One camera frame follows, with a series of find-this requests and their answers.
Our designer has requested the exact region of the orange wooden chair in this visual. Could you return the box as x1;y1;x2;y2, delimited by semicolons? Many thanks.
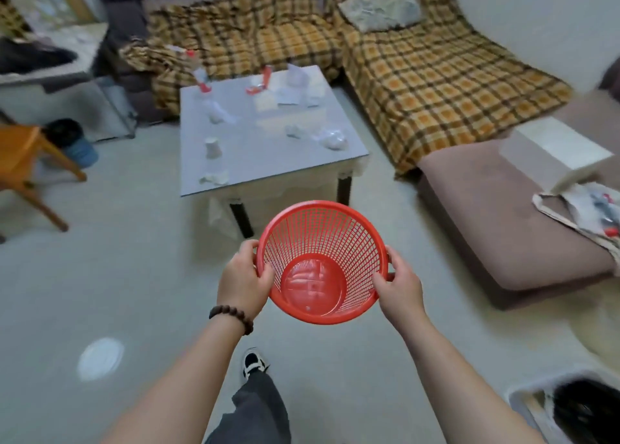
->
0;123;88;244

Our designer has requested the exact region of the grey square coffee table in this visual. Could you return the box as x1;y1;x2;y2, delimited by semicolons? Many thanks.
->
179;65;370;240

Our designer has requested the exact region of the person's right hand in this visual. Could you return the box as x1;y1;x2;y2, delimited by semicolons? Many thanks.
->
372;245;428;335

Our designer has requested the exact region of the blue trash bin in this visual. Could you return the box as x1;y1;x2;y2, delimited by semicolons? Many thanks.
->
44;118;100;169

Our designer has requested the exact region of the crumpled clear plastic wrap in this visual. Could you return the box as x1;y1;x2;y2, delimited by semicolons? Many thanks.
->
312;129;349;151

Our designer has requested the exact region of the red plastic mesh basket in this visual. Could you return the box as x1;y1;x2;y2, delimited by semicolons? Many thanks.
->
255;200;390;325

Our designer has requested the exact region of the person's black white shoe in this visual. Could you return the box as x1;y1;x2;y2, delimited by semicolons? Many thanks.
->
241;347;270;381

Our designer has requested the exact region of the printed tote bag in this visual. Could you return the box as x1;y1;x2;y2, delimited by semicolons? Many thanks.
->
532;182;620;277

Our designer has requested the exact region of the person's left forearm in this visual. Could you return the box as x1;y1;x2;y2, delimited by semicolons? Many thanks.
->
99;307;253;444

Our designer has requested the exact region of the fallen clear plastic bottle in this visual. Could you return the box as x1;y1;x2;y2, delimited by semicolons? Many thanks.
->
203;99;238;126

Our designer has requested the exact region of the grey fuzzy cushion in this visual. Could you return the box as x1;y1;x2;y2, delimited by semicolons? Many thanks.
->
337;0;427;34

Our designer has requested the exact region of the white side table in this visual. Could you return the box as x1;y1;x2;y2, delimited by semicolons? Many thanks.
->
0;21;139;143

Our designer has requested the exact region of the black cloth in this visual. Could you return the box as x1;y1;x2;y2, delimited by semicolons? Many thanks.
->
0;37;78;75

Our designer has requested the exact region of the brown beaded bracelet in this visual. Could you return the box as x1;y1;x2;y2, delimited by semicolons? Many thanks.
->
209;305;254;336

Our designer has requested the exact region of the white cardboard box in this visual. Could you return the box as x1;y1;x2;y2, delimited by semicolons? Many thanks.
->
499;116;615;193

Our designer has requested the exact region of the clear plastic bottle red cap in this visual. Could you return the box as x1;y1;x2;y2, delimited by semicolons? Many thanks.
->
185;49;212;94

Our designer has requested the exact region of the person's right forearm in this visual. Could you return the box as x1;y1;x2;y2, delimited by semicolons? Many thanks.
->
398;313;545;444

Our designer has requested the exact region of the person's left hand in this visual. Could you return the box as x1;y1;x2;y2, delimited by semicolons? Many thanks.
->
216;239;275;321

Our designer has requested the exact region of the plaid covered sofa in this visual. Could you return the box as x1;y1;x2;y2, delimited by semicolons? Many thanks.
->
119;0;574;178

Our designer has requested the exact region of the person's grey trouser leg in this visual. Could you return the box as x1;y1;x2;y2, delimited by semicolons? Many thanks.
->
204;371;292;444

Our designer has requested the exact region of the white storage bin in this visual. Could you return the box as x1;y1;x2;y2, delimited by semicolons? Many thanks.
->
505;367;620;444

